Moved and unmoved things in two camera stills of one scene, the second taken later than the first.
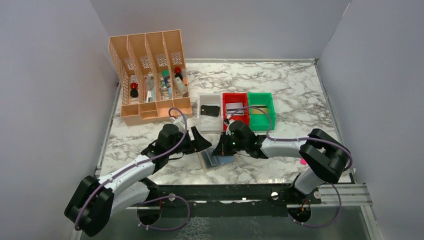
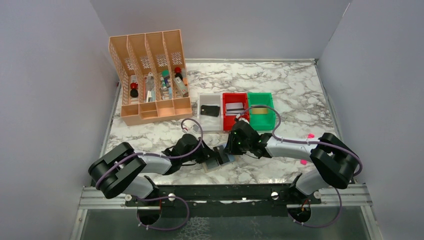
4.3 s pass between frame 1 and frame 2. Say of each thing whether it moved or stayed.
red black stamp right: stayed
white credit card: stayed
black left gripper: moved
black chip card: stayed
